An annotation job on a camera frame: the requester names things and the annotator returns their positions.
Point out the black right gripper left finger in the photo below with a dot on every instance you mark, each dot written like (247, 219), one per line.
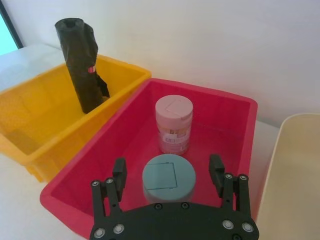
(115, 186)

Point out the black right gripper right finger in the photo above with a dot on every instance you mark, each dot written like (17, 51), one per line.
(231, 190)

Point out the blue lidded wipes canister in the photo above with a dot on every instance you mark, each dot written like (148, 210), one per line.
(168, 178)

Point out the cream plastic bin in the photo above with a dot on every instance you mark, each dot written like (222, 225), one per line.
(292, 180)

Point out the red plastic bin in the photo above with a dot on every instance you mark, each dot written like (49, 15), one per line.
(220, 120)

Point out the pink lidded wipes canister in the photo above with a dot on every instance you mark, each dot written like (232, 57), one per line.
(174, 125)

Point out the yellow plastic bin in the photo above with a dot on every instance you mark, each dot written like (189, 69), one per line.
(35, 107)

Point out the black garbage bag roll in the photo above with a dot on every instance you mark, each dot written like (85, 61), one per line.
(82, 72)

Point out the dark framed window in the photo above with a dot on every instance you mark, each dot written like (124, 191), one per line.
(8, 27)

